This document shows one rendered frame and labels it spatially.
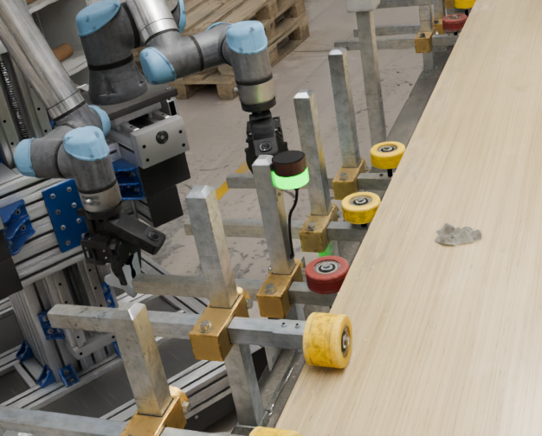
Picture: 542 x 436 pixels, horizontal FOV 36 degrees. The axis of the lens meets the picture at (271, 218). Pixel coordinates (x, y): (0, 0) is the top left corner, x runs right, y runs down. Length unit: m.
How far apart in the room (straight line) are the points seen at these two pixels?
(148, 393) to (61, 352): 1.42
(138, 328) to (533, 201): 0.88
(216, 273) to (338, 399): 0.27
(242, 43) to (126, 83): 0.59
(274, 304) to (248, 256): 1.87
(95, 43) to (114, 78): 0.10
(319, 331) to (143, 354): 0.28
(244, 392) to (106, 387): 1.14
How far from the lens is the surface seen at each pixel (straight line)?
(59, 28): 4.91
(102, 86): 2.14
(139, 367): 1.11
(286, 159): 1.45
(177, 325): 1.34
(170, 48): 1.68
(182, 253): 3.51
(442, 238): 1.54
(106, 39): 2.11
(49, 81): 1.70
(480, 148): 1.90
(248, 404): 1.45
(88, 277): 2.37
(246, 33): 1.61
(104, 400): 2.48
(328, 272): 1.49
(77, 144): 1.55
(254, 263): 3.33
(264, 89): 1.65
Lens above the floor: 1.70
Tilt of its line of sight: 28 degrees down
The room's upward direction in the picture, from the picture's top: 11 degrees counter-clockwise
